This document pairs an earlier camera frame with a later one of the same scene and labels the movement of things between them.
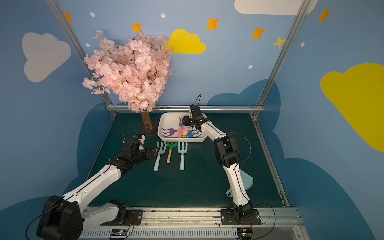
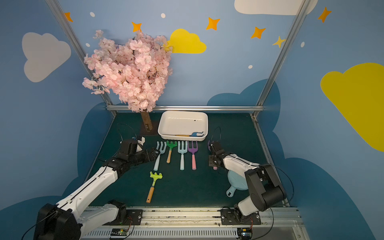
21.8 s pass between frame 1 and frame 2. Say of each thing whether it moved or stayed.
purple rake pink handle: moved
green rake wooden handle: stayed
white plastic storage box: stayed
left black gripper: stayed
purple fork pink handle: moved
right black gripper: moved
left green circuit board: stayed
